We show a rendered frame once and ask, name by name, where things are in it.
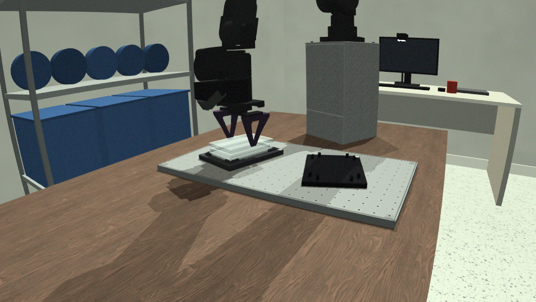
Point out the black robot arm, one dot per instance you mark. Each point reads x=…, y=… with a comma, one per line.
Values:
x=238, y=26

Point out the white multi-well plate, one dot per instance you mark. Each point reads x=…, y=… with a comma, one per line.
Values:
x=240, y=154

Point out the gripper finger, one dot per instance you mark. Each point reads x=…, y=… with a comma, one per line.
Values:
x=219, y=114
x=247, y=123

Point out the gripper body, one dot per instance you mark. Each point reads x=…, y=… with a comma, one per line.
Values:
x=241, y=109

